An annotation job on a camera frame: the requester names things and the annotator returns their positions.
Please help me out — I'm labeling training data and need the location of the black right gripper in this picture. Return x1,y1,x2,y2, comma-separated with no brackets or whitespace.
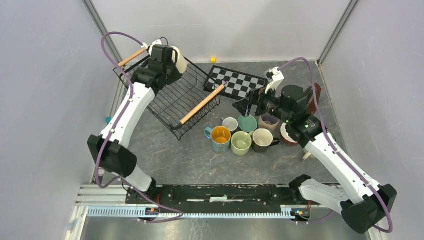
232,82,293,124

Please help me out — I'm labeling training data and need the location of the cream mug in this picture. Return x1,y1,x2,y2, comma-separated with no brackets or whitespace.
302,149,314,160
172,46,188,74

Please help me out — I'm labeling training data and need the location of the small green teacup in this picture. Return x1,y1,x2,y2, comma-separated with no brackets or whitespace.
237,115,258,133

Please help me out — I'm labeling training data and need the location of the grey blue mug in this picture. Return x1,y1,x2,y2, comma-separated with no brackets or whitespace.
220,117,239,134

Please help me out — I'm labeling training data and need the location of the pink iridescent mug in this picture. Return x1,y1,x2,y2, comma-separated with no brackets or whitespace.
258,113,281,134

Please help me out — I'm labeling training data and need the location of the light green mug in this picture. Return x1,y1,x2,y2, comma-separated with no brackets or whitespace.
230,131,252,157

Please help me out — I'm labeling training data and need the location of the blue bottomed mug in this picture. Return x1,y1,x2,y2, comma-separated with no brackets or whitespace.
204,126,232,154

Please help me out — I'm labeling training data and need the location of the glossy black mug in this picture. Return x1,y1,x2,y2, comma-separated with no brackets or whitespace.
249,128,281,153

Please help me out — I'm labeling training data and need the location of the red floral mug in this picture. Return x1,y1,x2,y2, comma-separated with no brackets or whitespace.
280,123,298,146

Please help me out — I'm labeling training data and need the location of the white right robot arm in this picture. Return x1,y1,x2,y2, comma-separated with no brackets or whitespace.
233,85,397,234

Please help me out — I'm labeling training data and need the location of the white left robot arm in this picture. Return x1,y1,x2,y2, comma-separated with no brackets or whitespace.
87,44,187,204

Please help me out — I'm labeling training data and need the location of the black white chessboard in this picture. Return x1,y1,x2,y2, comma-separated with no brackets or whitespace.
203,65,268,100

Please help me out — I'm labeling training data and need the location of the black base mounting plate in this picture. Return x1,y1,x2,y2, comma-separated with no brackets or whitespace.
147,184,311,215

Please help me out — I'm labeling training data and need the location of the black wire dish rack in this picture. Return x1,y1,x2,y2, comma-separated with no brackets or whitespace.
124,37,221,140

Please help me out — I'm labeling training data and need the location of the right wooden rack handle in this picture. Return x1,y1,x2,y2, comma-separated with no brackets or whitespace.
180,84,225,125

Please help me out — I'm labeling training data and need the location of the wooden rack handle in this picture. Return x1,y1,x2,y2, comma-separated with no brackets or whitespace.
118,48,148,67
180,84,225,125

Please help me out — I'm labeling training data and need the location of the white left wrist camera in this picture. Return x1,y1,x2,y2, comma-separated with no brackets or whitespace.
141,39,163,55

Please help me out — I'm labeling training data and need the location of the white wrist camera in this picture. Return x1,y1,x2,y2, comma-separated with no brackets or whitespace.
264,67,285,94
141,39,163,55

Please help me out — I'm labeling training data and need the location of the left wooden rack handle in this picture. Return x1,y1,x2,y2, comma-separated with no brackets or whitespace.
118,48,148,67

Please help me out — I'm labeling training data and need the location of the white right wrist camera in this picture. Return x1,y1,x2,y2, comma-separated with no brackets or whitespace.
264,67,285,94

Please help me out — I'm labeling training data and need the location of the aluminium rail frame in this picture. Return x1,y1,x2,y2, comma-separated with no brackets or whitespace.
64,125,377,240

